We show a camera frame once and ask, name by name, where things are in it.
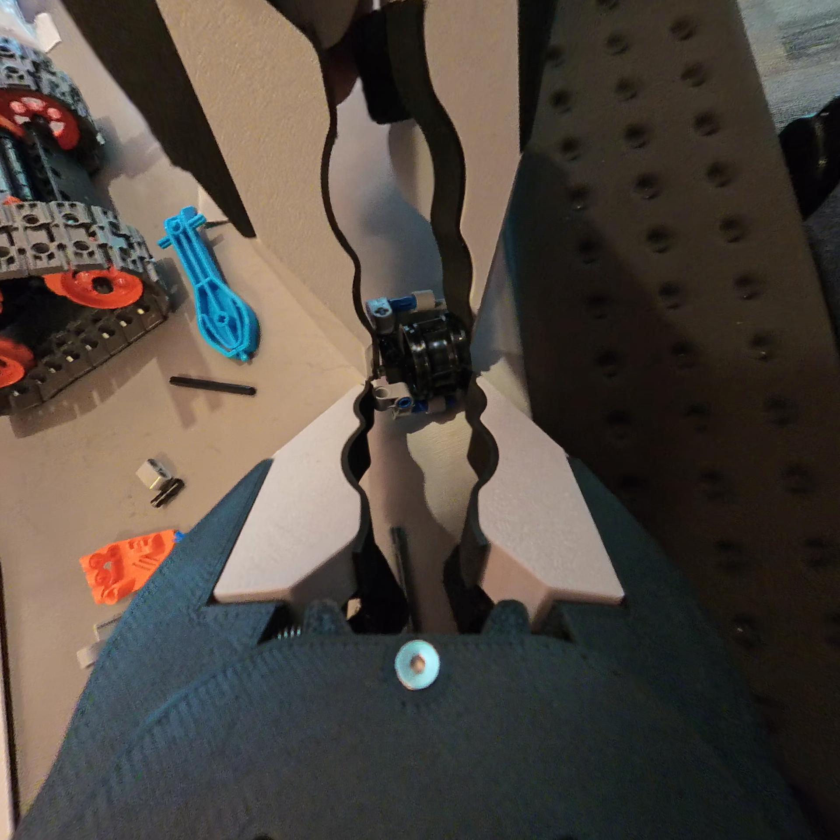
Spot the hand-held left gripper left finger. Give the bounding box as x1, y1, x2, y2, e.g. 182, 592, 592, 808
212, 384, 411, 634

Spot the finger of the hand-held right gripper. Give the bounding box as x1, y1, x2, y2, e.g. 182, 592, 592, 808
386, 0, 526, 329
157, 0, 378, 382

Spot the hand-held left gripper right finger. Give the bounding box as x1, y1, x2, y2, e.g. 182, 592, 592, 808
446, 379, 626, 634

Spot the black toy wheel assembly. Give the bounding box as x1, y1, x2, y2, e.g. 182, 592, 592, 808
364, 290, 475, 417

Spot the black axle rod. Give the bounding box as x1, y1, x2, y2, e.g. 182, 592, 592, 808
169, 376, 257, 396

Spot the orange plastic panel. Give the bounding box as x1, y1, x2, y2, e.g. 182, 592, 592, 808
79, 528, 179, 606

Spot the tracked toy robot vehicle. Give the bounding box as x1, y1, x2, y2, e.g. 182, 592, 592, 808
0, 36, 173, 416

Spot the blue brick separator tool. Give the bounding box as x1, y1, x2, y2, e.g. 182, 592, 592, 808
157, 206, 260, 362

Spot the black perforated board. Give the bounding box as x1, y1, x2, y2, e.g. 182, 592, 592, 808
518, 0, 840, 840

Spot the large grey flat panel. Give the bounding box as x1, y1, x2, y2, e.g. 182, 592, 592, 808
75, 620, 119, 670

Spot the black badge reel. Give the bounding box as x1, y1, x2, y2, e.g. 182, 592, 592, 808
777, 98, 840, 217

